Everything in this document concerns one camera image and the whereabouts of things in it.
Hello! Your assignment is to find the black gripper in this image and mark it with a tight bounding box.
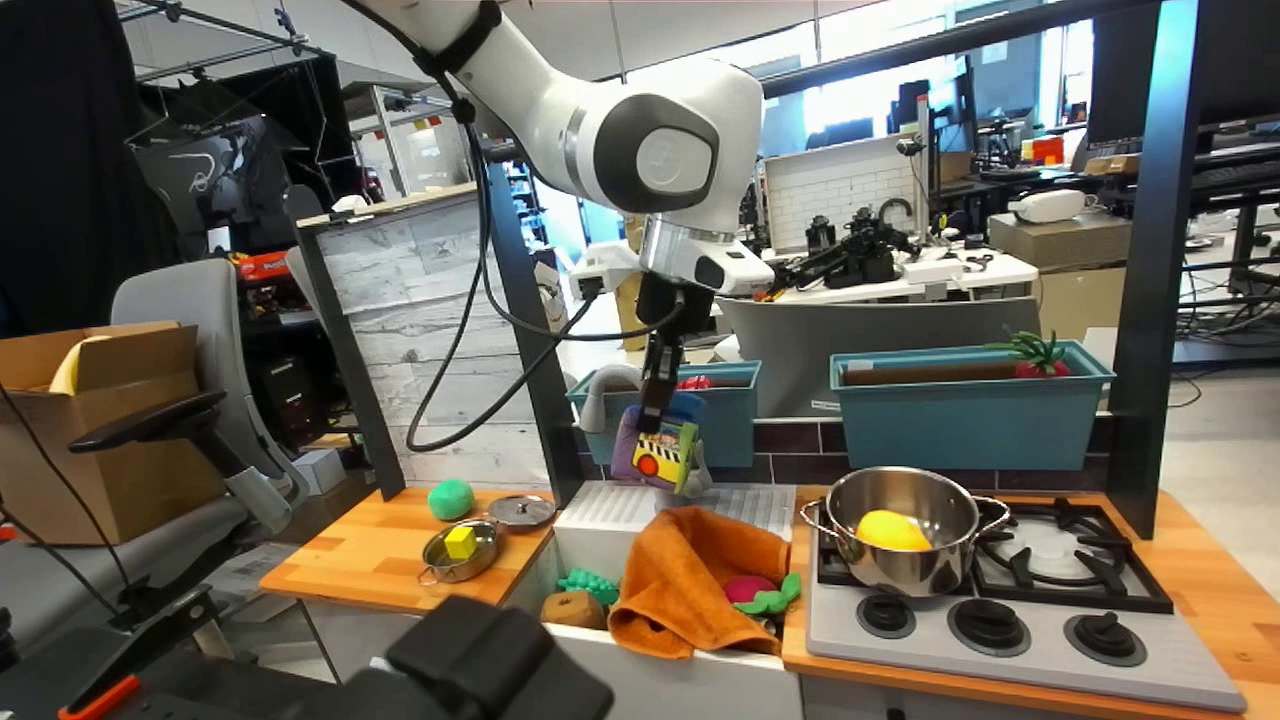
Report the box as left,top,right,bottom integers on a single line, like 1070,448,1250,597
631,271,699,432

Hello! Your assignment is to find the colourful number plush cube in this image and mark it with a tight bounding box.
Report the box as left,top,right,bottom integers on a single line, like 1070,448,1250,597
608,405,714,501

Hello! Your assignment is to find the grey toy faucet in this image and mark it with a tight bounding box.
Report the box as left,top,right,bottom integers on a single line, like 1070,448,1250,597
577,362,716,513

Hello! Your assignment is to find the white toy sink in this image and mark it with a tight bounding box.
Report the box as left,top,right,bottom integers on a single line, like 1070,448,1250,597
514,474,803,720

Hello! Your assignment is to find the teal green plush toy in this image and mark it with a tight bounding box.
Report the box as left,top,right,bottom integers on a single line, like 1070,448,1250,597
554,569,626,611

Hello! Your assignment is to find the pink plush toy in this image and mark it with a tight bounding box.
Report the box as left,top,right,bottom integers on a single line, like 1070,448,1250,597
722,571,780,611

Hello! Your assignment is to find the green plush ball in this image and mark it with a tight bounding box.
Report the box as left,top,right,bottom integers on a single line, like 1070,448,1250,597
424,474,480,529

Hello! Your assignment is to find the brown plush toy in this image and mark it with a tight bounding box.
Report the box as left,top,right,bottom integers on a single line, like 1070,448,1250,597
536,588,618,633

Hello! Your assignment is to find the green plush vegetable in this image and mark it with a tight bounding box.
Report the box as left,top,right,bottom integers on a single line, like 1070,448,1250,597
734,571,809,625

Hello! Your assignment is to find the yellow toy block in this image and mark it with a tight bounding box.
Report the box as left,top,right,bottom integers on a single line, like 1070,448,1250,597
439,518,485,569

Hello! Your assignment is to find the yellow toy lemon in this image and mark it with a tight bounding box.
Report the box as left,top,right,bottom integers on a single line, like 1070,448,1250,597
851,508,939,558

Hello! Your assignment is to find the red green toy plant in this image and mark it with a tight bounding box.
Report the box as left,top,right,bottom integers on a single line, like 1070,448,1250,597
1001,329,1075,385

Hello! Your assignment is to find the grey toy stove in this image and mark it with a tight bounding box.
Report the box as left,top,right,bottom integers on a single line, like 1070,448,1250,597
803,492,1252,714

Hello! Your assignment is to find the dark brick backsplash strip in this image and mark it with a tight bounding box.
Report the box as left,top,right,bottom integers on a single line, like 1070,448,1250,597
584,411,1124,492

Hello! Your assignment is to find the small metal lid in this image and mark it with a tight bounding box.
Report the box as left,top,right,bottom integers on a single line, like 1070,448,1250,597
480,489,562,537

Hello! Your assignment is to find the grey curved desk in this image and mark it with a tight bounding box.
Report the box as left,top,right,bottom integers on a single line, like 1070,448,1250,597
714,252,1049,417

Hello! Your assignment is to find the orange cloth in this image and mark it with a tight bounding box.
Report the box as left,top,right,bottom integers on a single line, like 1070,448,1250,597
606,504,798,669

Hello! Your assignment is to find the small metal bowl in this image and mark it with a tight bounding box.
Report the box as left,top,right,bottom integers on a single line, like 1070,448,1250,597
416,514,514,588

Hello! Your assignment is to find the steel cooking pot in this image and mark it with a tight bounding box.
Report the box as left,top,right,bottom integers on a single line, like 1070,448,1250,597
798,459,1015,604

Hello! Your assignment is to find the large teal planter box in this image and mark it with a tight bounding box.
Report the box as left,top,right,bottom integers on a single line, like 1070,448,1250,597
823,339,1118,474

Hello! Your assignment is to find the black padded object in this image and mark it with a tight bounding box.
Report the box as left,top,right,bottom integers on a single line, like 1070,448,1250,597
379,593,621,720

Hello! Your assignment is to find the shelf with storage bins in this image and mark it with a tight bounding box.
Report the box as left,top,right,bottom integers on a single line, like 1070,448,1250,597
337,77,475,203

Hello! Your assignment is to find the wooden kitchen countertop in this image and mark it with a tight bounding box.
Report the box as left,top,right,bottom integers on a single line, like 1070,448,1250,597
257,480,1280,720

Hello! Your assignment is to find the red case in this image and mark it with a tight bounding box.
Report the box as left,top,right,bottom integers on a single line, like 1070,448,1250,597
236,246,298,289

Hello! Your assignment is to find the black perforated breadboard table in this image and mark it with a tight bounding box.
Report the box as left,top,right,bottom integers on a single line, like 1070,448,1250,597
0,604,405,720

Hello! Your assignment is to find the brown cardboard box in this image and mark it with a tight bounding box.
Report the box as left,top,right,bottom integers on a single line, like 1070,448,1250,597
0,320,224,547

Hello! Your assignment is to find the orange black bar clamp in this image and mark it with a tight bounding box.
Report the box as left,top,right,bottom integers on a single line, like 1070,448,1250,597
57,671,143,720

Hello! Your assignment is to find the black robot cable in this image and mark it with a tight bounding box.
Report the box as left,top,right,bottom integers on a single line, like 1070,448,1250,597
400,123,671,457

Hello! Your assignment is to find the grey stone wall panel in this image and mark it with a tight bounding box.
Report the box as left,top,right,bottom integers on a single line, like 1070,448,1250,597
314,190,554,492

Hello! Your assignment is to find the black metal kitchen frame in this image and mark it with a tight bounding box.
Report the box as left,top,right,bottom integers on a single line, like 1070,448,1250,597
289,0,1214,543

